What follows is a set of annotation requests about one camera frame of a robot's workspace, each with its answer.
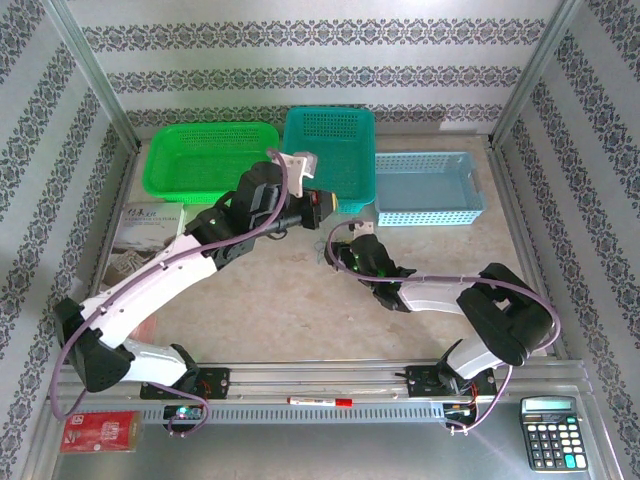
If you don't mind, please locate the teal plastic basket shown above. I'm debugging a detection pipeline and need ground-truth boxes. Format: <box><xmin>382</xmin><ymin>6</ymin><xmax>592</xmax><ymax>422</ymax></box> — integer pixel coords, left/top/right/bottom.
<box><xmin>277</xmin><ymin>105</ymin><xmax>377</xmax><ymax>215</ymax></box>

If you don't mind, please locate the light blue plastic basket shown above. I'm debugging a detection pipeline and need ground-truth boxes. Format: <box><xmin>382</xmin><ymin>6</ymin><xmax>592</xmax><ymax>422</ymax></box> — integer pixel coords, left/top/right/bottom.
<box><xmin>374</xmin><ymin>151</ymin><xmax>489</xmax><ymax>227</ymax></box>

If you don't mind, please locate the green plastic basket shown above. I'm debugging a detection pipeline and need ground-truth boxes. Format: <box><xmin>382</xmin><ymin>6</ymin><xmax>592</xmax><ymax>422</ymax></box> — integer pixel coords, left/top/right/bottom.
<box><xmin>142</xmin><ymin>122</ymin><xmax>281</xmax><ymax>207</ymax></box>

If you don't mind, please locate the white book with photo cover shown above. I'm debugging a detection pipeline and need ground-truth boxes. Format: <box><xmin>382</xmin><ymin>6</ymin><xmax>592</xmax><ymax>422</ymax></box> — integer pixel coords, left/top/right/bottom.
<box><xmin>99</xmin><ymin>201</ymin><xmax>187</xmax><ymax>296</ymax></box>

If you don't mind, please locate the white red marker pen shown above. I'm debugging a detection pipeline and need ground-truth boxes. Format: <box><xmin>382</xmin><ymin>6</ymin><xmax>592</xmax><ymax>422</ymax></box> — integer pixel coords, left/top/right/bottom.
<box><xmin>286</xmin><ymin>395</ymin><xmax>354</xmax><ymax>407</ymax></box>

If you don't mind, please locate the pink red booklet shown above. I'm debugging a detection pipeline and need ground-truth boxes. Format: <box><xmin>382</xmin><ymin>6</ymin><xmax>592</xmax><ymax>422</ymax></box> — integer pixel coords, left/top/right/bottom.
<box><xmin>130</xmin><ymin>312</ymin><xmax>160</xmax><ymax>347</ymax></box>

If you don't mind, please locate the small controller board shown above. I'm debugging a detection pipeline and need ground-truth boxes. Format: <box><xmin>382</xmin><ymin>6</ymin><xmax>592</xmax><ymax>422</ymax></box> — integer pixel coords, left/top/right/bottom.
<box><xmin>443</xmin><ymin>402</ymin><xmax>481</xmax><ymax>424</ymax></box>
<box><xmin>163</xmin><ymin>403</ymin><xmax>205</xmax><ymax>426</ymax></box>

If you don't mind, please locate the black desk calculator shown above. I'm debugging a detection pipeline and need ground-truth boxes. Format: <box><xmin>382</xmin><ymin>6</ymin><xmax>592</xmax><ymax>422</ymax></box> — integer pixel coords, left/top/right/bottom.
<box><xmin>519</xmin><ymin>395</ymin><xmax>587</xmax><ymax>472</ymax></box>

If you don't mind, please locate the red flat box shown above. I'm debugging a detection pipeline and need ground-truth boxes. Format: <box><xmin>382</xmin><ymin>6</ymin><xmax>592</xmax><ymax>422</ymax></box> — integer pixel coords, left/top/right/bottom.
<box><xmin>59</xmin><ymin>410</ymin><xmax>144</xmax><ymax>455</ymax></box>

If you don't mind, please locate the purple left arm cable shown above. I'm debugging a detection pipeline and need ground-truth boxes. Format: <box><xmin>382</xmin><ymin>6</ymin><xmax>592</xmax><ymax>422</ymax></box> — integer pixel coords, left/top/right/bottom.
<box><xmin>49</xmin><ymin>147</ymin><xmax>296</xmax><ymax>437</ymax></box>

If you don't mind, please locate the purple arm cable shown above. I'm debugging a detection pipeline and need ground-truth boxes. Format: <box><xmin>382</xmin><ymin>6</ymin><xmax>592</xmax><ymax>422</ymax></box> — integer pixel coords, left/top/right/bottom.
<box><xmin>49</xmin><ymin>147</ymin><xmax>296</xmax><ymax>437</ymax></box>
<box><xmin>326</xmin><ymin>218</ymin><xmax>560</xmax><ymax>435</ymax></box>

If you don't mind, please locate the aluminium linear rail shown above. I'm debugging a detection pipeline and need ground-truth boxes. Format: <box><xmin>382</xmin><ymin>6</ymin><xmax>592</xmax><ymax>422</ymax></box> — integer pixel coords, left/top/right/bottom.
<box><xmin>139</xmin><ymin>360</ymin><xmax>586</xmax><ymax>401</ymax></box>

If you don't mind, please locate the aluminium table side rail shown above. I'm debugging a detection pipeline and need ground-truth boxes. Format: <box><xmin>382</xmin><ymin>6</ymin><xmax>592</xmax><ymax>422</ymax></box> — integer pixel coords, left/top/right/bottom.
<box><xmin>47</xmin><ymin>144</ymin><xmax>144</xmax><ymax>401</ymax></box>

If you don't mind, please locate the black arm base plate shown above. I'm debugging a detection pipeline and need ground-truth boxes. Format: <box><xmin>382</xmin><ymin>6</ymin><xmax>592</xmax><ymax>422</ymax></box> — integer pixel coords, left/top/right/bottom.
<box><xmin>404</xmin><ymin>364</ymin><xmax>497</xmax><ymax>399</ymax></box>
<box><xmin>139</xmin><ymin>367</ymin><xmax>232</xmax><ymax>401</ymax></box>

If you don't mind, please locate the grey slotted cable duct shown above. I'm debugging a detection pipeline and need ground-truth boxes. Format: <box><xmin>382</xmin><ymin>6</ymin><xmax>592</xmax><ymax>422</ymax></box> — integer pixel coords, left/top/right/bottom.
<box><xmin>142</xmin><ymin>403</ymin><xmax>447</xmax><ymax>425</ymax></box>

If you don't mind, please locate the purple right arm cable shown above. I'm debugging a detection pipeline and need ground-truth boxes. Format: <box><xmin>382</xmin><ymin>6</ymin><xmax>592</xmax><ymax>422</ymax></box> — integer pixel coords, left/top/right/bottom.
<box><xmin>326</xmin><ymin>218</ymin><xmax>560</xmax><ymax>435</ymax></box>

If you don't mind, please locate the aluminium frame post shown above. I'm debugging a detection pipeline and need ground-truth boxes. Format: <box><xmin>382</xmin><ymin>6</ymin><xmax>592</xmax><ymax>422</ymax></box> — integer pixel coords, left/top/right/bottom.
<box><xmin>488</xmin><ymin>0</ymin><xmax>590</xmax><ymax>151</ymax></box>
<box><xmin>42</xmin><ymin>0</ymin><xmax>144</xmax><ymax>154</ymax></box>

